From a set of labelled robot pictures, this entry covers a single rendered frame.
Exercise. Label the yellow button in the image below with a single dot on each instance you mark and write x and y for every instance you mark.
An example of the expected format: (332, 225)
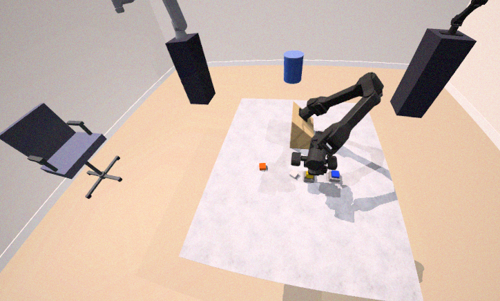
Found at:
(309, 178)

